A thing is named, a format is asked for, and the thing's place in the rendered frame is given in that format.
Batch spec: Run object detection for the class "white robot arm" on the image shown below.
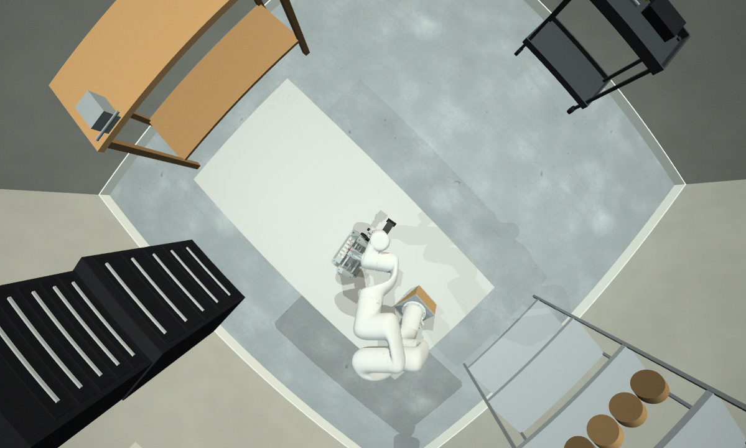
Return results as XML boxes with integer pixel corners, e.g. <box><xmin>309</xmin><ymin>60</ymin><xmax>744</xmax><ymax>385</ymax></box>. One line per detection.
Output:
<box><xmin>352</xmin><ymin>213</ymin><xmax>429</xmax><ymax>381</ymax></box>

